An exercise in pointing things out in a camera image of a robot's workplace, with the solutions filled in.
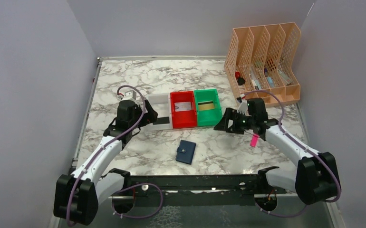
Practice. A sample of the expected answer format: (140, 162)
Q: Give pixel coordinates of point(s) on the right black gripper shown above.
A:
(230, 114)

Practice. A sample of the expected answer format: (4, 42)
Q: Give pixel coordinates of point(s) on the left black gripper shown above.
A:
(150, 117)

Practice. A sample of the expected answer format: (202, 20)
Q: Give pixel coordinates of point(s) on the clear pen pack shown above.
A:
(255, 81)

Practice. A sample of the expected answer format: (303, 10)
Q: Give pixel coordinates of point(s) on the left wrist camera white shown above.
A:
(128, 96)

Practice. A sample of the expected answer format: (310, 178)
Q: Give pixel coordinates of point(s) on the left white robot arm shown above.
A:
(77, 195)

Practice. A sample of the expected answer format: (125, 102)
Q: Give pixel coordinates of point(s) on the white plastic bin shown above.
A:
(161, 104)

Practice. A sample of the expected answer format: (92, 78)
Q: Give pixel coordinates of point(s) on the grey stapler in rack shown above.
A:
(285, 78)

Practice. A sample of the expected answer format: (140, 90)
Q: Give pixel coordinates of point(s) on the gold card in green bin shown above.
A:
(206, 105)

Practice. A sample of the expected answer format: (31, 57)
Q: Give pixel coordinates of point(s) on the red black stamp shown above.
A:
(240, 80)

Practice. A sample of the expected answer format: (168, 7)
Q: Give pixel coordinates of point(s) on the green plastic bin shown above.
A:
(209, 111)

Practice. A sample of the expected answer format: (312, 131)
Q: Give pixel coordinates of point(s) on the pink highlighter pen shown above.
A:
(254, 140)

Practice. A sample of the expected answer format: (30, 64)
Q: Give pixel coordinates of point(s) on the navy blue card holder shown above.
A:
(185, 152)

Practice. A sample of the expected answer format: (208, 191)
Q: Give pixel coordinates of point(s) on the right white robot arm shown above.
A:
(315, 176)

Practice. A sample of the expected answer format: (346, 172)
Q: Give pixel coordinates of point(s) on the peach file organizer rack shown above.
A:
(265, 48)

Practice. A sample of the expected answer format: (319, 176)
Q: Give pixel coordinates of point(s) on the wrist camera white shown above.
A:
(243, 106)
(128, 96)

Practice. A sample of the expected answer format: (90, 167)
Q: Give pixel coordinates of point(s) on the silver card in red bin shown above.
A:
(182, 106)

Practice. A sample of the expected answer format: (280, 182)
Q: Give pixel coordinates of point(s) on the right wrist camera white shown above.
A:
(243, 106)

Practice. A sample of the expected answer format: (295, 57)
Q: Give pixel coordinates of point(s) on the red plastic bin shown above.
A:
(186, 119)

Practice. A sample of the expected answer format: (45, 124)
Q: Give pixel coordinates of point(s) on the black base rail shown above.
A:
(125, 189)

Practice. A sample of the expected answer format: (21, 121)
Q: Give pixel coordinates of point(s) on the black card in white bin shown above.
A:
(162, 120)

